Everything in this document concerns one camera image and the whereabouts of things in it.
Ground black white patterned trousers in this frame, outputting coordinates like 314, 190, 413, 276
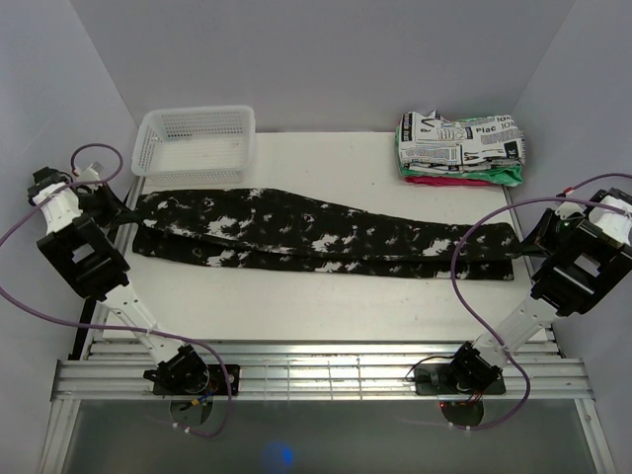
132, 188, 519, 280

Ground newspaper print folded trousers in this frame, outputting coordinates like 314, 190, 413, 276
395, 112, 525, 174

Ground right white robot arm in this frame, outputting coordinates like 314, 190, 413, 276
444, 189, 631, 394

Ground pink folded trousers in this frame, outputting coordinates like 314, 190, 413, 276
404, 176, 492, 188

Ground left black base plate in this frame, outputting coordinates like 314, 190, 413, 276
151, 364, 241, 397

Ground aluminium frame rail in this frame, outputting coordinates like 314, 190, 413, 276
52, 341, 593, 401

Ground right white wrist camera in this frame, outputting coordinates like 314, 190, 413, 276
554, 184, 589, 221

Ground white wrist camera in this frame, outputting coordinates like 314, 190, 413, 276
554, 184, 589, 221
73, 162, 103, 186

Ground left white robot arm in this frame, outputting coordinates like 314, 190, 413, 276
28, 167, 210, 395

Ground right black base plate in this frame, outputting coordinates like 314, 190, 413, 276
413, 363, 507, 396

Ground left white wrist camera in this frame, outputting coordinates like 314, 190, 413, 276
73, 162, 103, 186

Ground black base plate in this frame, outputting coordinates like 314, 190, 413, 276
413, 363, 507, 396
151, 364, 241, 397

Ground white plastic basket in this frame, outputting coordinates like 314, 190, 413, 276
130, 106, 256, 186

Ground green folded trousers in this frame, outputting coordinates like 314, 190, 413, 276
400, 166, 523, 188

